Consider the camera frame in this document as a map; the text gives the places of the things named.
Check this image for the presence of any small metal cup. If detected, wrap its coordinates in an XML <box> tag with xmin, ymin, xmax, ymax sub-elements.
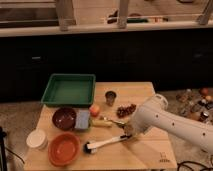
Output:
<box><xmin>105</xmin><ymin>91</ymin><xmax>117</xmax><ymax>106</ymax></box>

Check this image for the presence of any orange plastic bowl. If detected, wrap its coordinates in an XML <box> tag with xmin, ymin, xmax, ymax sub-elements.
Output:
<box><xmin>48</xmin><ymin>132</ymin><xmax>80</xmax><ymax>167</ymax></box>

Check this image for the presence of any dark grape bunch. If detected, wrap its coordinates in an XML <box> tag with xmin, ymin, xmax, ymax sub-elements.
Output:
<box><xmin>116</xmin><ymin>104</ymin><xmax>136</xmax><ymax>118</ymax></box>

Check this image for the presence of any dark brown bowl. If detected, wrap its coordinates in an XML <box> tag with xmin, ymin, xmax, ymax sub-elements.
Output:
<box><xmin>52</xmin><ymin>107</ymin><xmax>76</xmax><ymax>131</ymax></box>

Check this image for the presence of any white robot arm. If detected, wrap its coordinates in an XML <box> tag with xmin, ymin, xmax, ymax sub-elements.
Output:
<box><xmin>124</xmin><ymin>94</ymin><xmax>213</xmax><ymax>155</ymax></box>

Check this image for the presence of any red apple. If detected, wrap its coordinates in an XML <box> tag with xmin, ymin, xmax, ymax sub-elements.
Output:
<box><xmin>89</xmin><ymin>104</ymin><xmax>100</xmax><ymax>117</ymax></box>

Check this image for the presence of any blue grey sponge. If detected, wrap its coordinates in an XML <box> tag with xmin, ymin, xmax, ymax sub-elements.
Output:
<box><xmin>75</xmin><ymin>110</ymin><xmax>90</xmax><ymax>130</ymax></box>

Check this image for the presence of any white handled brush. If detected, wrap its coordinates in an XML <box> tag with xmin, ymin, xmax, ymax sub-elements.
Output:
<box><xmin>83</xmin><ymin>135</ymin><xmax>128</xmax><ymax>154</ymax></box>

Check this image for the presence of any green plastic tray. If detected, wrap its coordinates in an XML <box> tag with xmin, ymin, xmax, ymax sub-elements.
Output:
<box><xmin>41</xmin><ymin>74</ymin><xmax>96</xmax><ymax>108</ymax></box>

